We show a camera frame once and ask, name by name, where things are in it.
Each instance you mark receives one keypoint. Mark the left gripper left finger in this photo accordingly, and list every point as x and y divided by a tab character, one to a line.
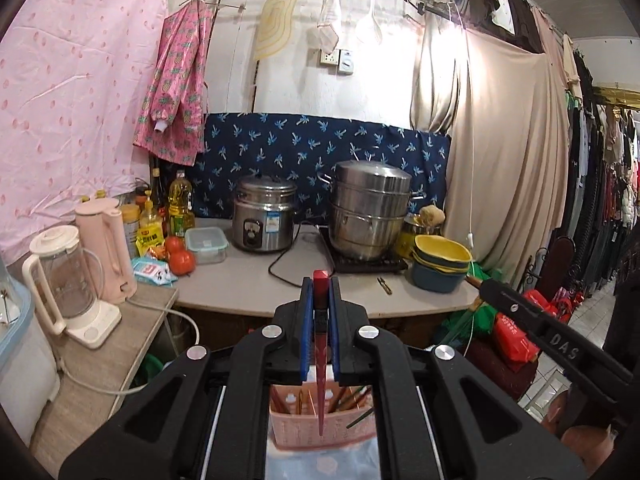
292	358

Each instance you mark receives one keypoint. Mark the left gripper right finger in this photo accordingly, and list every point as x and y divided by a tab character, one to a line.
348	360

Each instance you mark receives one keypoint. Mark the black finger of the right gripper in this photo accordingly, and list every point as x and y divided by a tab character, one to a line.
489	291

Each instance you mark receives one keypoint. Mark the bright red chopstick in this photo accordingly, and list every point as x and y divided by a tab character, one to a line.
320	303

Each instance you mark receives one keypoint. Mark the dark brown chopstick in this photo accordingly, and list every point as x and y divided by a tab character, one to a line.
279	406

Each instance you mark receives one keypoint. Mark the right hand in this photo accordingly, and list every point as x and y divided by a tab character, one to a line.
592	445

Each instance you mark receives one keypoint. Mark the red plastic bag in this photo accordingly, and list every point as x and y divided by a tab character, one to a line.
515	348

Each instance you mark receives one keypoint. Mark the stacked yellow blue bowls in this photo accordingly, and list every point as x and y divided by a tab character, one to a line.
439	264

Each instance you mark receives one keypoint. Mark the black induction cooker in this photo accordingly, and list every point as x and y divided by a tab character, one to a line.
389	263

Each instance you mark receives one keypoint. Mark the pink perforated utensil basket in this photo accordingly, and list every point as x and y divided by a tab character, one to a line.
297	424

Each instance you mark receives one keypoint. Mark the clear food container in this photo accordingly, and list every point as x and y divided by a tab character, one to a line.
208	245

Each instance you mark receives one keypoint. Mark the steel rice cooker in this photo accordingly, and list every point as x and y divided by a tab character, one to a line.
263	214

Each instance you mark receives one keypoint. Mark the red tomato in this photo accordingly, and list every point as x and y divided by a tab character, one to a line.
174	244
182	262

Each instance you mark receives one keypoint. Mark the steel steamer pot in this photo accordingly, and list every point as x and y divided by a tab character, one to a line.
368	203

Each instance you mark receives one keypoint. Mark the blue patterned tablecloth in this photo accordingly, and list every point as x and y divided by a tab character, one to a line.
354	461

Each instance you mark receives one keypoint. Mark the beige hanging curtain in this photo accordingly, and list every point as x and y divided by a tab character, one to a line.
504	109

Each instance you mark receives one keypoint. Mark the cooking oil bottle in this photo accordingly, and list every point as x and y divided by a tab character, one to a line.
180	214

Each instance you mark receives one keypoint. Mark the navy floral cloth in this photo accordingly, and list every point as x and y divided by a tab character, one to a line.
297	148

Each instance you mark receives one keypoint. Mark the pink electric kettle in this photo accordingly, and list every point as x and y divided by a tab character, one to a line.
101	231

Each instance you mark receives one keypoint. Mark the pink white blender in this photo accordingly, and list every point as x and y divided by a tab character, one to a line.
67	298

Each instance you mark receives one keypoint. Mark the pink floral apron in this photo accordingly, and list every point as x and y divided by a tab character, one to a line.
171	121

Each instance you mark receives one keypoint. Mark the white plastic bin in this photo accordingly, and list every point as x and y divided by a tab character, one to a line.
29	377

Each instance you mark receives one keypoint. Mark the hanging cutting board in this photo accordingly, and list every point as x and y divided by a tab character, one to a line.
274	28

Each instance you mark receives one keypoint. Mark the pink dotted sheet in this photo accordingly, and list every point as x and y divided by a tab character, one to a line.
73	77

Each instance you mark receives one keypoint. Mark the wall power socket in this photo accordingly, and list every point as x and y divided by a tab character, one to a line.
339	60

